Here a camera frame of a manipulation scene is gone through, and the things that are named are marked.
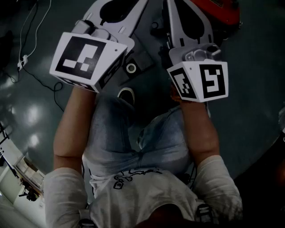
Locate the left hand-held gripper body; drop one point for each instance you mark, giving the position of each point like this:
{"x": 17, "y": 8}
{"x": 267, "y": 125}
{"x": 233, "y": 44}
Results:
{"x": 80, "y": 55}

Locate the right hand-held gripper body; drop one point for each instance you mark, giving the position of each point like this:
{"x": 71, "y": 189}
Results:
{"x": 211, "y": 81}

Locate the red vacuum cleaner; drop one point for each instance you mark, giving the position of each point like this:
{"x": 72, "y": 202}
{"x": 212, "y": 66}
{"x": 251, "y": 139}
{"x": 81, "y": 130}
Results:
{"x": 218, "y": 11}

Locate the person's left forearm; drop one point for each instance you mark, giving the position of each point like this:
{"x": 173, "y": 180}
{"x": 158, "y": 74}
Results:
{"x": 73, "y": 124}

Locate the person's right forearm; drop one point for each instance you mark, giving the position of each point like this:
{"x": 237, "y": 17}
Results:
{"x": 200, "y": 133}

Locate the dark shoe with white sole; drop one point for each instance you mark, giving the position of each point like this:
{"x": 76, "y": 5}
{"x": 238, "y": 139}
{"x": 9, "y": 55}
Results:
{"x": 126, "y": 96}

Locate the person's blue jeans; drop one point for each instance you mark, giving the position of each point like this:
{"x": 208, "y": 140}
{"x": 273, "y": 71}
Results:
{"x": 111, "y": 138}

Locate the white workbench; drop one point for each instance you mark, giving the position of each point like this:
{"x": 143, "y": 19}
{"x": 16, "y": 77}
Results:
{"x": 13, "y": 160}

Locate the person's white t-shirt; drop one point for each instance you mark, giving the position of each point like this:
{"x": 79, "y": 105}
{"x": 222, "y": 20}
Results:
{"x": 144, "y": 196}

